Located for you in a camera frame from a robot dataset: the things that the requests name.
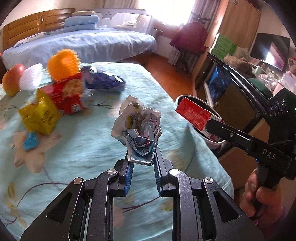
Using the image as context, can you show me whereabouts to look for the red white carton box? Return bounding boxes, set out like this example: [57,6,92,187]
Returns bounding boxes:
[174,96,225,143]

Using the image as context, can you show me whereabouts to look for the printed paper ball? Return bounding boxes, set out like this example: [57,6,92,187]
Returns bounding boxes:
[111,95,162,166]

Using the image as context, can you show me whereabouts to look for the person's right hand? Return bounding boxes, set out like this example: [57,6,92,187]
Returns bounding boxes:
[240,169,283,228]

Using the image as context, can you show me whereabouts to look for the black glass TV cabinet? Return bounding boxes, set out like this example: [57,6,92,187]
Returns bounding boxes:
[195,53,269,142]

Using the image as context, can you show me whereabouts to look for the dark green cushion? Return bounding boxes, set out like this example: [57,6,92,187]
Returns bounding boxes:
[248,78,273,99]

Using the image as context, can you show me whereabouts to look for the green floral bed cover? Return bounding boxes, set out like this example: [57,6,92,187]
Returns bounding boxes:
[1,63,234,240]

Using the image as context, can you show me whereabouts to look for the brown plush toy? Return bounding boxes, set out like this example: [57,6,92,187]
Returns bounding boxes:
[223,55,254,78]

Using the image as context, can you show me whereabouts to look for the pink storage box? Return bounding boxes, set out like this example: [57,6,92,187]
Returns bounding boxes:
[273,73,296,95]

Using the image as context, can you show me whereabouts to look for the small blue wrapper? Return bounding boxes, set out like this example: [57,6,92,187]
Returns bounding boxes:
[23,131,39,151]

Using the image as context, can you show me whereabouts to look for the green stacked boxes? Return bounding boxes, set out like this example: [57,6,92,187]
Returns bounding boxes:
[209,33,237,61]

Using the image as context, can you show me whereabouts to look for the black flat screen television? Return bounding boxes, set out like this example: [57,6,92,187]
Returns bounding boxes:
[250,33,290,71]

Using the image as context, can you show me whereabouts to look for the yellow snack packet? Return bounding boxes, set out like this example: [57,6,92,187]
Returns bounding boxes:
[18,89,61,135]

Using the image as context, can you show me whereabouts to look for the dark red hanging jacket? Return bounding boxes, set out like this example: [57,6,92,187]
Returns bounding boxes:
[170,21,208,55]

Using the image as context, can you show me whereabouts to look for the red biscuit packet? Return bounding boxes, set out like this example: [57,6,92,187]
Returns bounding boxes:
[41,72,89,114]

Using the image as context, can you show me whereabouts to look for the blue snack wrapper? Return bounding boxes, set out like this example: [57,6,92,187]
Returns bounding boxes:
[80,66,126,92]

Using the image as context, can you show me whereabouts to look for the white foam fruit net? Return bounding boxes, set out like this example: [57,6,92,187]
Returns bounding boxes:
[19,63,43,91]

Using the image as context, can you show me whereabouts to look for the red yellow apple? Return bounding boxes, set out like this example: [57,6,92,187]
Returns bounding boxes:
[2,64,25,96]

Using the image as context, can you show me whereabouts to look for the orange spiky ball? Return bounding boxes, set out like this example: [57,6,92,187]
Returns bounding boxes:
[47,49,80,82]

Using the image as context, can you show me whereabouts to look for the blue bed cover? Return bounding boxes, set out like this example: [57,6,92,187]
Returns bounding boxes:
[1,28,157,70]

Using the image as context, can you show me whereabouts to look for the blue folded pillow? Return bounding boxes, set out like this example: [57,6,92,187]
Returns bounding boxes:
[63,15,99,32]

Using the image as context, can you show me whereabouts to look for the wooden headboard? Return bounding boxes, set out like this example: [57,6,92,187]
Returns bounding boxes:
[3,8,75,51]

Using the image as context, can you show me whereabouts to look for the white bed guard rail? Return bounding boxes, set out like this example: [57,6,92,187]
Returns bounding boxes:
[76,8,155,35]

